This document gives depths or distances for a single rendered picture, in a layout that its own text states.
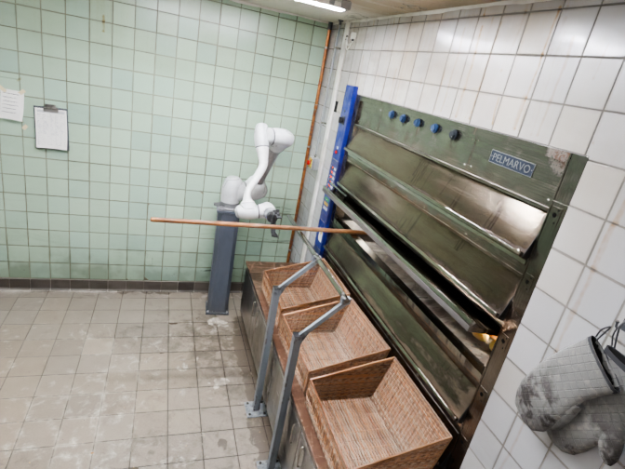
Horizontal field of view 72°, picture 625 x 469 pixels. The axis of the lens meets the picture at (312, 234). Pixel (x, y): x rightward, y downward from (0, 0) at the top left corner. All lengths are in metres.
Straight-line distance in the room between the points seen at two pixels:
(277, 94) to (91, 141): 1.57
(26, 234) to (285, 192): 2.22
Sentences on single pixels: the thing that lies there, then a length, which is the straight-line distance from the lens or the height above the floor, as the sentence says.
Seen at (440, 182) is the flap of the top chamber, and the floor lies 1.81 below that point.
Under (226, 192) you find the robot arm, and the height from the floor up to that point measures 1.15.
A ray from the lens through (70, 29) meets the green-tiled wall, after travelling 3.87.
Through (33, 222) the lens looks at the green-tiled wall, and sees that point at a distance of 4.23.
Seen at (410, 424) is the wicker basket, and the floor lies 0.71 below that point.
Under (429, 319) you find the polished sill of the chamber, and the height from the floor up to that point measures 1.18.
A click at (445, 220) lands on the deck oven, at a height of 1.66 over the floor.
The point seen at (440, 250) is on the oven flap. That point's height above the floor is 1.52.
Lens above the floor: 2.19
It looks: 20 degrees down
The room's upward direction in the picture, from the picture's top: 11 degrees clockwise
